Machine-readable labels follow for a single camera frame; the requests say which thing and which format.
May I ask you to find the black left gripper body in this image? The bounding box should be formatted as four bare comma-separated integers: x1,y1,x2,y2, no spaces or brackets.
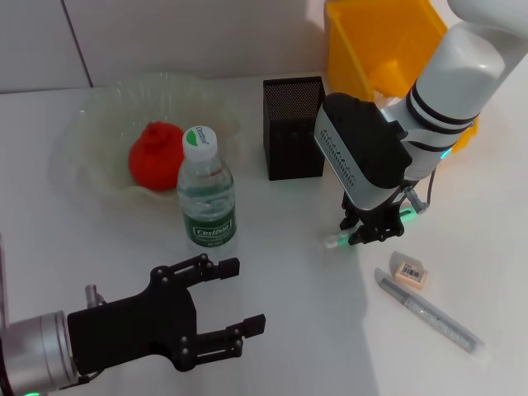
67,266,198,376

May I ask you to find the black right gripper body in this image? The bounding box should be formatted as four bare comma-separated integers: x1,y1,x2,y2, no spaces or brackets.
342,192,408,243

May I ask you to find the clear green-label water bottle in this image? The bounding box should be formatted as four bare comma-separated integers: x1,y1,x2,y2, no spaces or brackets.
176,125,238,257

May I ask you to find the red knitted toy orange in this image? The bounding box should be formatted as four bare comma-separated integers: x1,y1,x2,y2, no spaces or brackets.
126,120,186,191

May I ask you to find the beige eraser with barcode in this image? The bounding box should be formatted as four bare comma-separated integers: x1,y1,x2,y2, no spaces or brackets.
389,250,430,290

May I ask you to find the black mesh pen holder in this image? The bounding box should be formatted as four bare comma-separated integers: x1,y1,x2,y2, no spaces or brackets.
262,75,332,182

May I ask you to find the grey pen in clear sleeve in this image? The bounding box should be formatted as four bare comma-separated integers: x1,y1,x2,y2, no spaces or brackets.
374,266,486,366

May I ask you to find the pale green glass fruit plate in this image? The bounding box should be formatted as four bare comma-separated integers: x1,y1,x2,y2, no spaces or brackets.
51,73,243,203

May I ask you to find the right wrist metal connector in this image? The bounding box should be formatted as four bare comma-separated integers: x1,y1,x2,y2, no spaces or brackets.
403,186,428,214

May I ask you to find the wrist metal connector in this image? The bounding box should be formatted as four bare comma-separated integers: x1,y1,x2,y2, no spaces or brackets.
84,284,105,309
403,186,428,214

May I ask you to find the left wrist metal connector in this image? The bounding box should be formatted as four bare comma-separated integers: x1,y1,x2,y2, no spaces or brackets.
84,284,105,309

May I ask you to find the yellow plastic bin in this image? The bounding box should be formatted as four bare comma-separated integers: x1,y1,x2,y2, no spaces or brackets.
323,0,482,157

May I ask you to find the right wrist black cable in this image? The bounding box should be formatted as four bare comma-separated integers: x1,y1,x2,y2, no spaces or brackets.
420,167,439,207

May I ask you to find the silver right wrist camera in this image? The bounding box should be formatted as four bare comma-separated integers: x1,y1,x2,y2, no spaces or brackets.
313,92,413,211

